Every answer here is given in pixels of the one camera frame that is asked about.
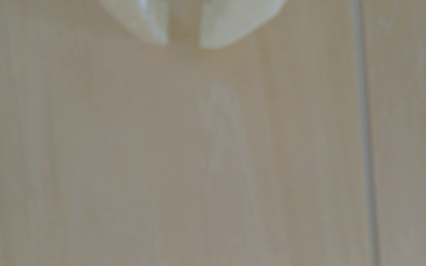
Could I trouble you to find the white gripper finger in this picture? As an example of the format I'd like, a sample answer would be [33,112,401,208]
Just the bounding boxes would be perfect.
[198,0,287,50]
[96,0,170,46]

